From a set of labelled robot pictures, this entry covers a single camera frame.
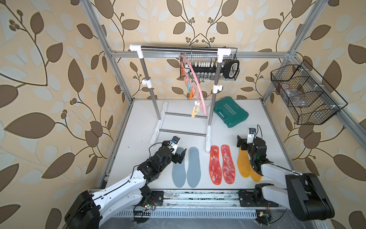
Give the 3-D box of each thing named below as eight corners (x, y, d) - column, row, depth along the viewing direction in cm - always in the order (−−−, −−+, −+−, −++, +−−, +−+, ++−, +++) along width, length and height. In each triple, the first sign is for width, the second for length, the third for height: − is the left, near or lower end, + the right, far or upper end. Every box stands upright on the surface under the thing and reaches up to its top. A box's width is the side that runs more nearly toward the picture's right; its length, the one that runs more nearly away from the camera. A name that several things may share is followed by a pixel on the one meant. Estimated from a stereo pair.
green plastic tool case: (229, 128, 104) (230, 125, 100) (209, 105, 118) (210, 101, 115) (248, 118, 109) (250, 115, 106) (227, 98, 124) (229, 94, 120)
